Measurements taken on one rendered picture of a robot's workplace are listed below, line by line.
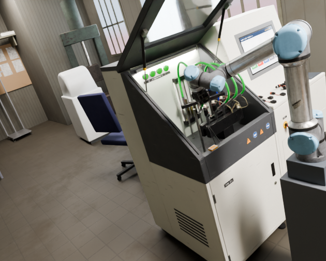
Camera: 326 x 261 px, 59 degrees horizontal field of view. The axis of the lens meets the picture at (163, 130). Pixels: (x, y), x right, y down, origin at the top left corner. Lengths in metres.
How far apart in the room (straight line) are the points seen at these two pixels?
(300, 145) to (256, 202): 0.84
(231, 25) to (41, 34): 5.45
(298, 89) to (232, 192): 0.84
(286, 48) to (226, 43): 1.01
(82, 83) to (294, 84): 4.38
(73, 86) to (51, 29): 2.30
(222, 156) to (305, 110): 0.60
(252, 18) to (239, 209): 1.41
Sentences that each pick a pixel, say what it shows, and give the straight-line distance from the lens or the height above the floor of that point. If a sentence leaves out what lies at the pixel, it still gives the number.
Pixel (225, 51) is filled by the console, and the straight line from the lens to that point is 2.12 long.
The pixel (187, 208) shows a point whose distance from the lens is 2.00.
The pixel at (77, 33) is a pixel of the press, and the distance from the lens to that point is 6.59.
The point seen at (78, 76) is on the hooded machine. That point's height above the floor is 1.18.
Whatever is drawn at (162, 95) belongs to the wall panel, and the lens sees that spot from 2.03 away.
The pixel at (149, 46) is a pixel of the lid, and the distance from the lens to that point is 1.81.
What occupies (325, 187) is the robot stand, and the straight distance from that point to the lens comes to 1.53.
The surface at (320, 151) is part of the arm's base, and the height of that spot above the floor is 0.95.
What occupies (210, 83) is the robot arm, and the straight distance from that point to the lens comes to 1.36.
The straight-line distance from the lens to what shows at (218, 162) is 1.68.
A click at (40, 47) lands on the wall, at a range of 7.09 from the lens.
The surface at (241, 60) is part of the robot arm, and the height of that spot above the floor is 1.42.
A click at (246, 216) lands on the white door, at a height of 0.38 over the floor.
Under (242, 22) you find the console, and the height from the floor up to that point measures 1.51.
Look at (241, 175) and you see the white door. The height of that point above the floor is 0.68.
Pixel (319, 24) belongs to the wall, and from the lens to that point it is 3.85.
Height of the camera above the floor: 1.69
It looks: 21 degrees down
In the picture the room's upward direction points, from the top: 17 degrees counter-clockwise
